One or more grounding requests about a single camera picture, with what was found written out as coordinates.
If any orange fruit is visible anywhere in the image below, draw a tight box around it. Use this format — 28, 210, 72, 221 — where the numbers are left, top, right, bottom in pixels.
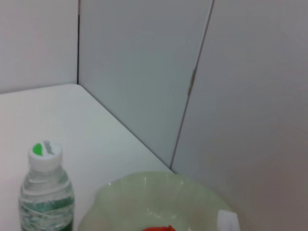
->
141, 224, 178, 231

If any green white pen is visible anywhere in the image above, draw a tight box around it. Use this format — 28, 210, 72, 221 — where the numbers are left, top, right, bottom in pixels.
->
217, 209, 239, 231

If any clear green-label water bottle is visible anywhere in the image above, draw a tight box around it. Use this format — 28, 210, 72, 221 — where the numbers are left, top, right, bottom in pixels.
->
18, 141, 76, 231

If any green glass fruit plate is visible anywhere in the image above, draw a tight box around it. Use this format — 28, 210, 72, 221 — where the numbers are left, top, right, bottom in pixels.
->
76, 170, 238, 231

